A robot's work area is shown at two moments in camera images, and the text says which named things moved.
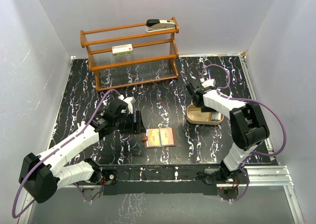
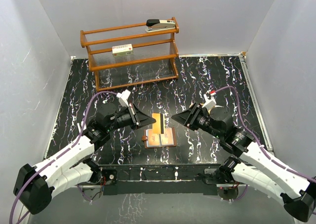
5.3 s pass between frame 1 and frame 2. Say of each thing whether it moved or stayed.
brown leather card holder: stayed
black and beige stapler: stayed
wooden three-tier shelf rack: stayed
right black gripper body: moved
